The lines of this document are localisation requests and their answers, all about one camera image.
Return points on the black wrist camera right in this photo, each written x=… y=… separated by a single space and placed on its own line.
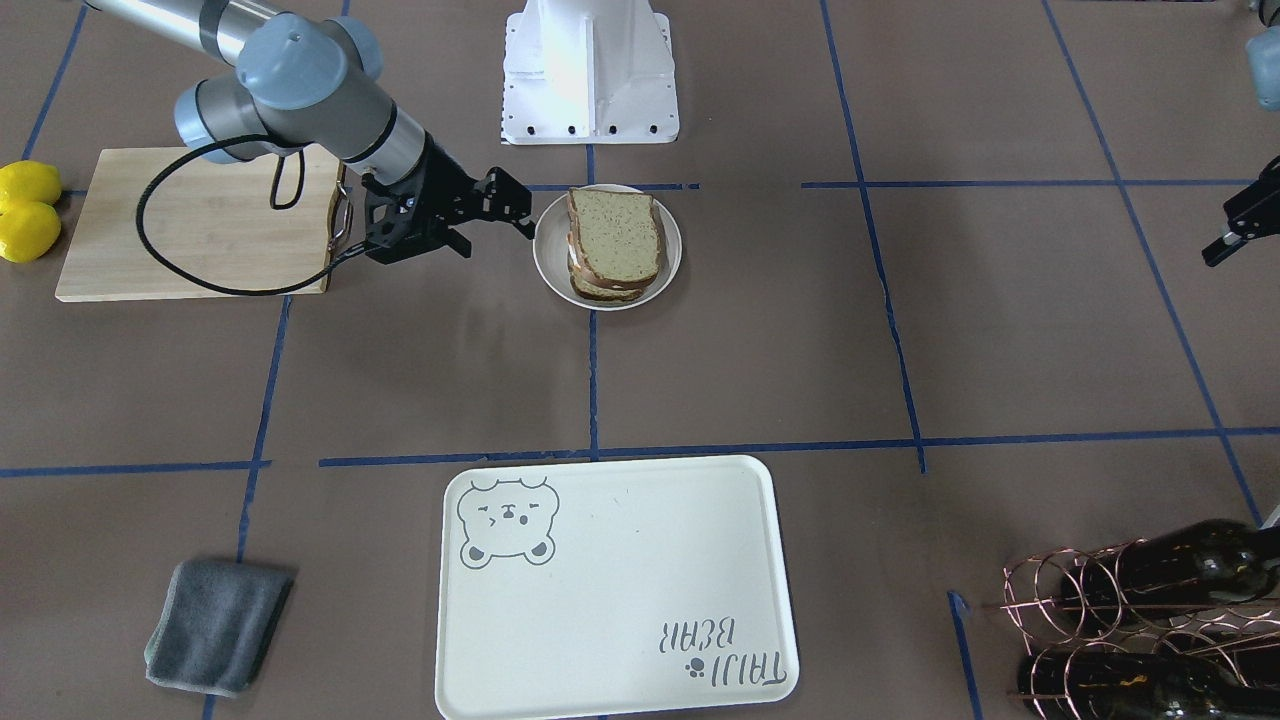
x=396 y=228

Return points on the yellow lemon far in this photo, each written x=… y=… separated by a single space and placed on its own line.
x=29 y=181

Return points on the grey folded cloth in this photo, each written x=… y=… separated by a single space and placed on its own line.
x=217 y=623

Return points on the yellow lemon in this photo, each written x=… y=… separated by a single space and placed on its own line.
x=29 y=181
x=28 y=230

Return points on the cream bear tray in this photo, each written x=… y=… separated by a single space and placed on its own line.
x=613 y=588

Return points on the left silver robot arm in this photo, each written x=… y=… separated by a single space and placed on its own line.
x=1262 y=53

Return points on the dark wine bottle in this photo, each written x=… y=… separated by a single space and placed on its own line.
x=1217 y=562
x=1097 y=682

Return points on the copper wire bottle rack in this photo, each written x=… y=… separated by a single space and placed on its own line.
x=1241 y=638

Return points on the wooden cutting board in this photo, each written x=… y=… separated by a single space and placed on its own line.
x=208 y=226

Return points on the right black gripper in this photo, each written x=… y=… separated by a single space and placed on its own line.
x=446 y=184

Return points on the bread slice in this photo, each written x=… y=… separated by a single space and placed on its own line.
x=616 y=237
x=596 y=292

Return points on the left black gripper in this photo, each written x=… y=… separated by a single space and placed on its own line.
x=1254 y=210

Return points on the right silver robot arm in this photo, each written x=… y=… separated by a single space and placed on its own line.
x=295 y=82

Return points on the yellow lemon near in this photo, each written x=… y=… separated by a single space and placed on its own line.
x=28 y=230

